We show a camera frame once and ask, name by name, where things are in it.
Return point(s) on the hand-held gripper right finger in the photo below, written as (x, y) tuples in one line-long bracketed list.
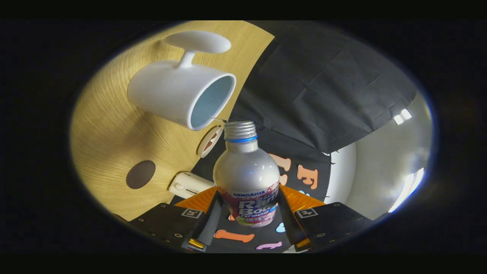
[(291, 228)]

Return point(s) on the silver juice bottle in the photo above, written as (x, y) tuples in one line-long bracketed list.
[(245, 171)]

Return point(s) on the long ceiling light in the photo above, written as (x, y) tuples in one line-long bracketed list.
[(409, 186)]

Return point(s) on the small ceiling light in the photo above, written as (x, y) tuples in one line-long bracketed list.
[(402, 116)]

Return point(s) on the red food pieces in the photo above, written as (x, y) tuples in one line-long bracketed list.
[(211, 141)]

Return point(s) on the white toaster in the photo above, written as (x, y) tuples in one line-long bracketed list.
[(188, 184)]

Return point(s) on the white cup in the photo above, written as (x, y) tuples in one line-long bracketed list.
[(167, 91)]

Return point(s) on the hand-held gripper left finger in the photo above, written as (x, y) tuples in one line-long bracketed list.
[(211, 224)]

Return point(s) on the white plate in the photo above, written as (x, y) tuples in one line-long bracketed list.
[(203, 152)]

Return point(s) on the dark brown round coaster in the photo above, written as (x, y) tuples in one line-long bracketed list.
[(140, 174)]

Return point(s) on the black backdrop cloth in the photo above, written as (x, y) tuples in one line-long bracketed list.
[(323, 83)]

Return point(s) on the wooden table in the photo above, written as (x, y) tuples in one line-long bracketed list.
[(106, 152)]

